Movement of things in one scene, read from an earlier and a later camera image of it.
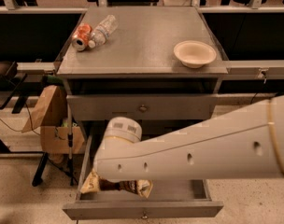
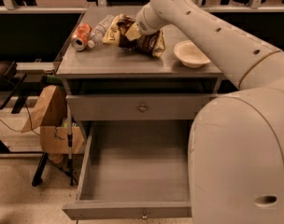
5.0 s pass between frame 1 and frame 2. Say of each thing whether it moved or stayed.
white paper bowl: stayed
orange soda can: stayed
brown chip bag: moved
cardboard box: stayed
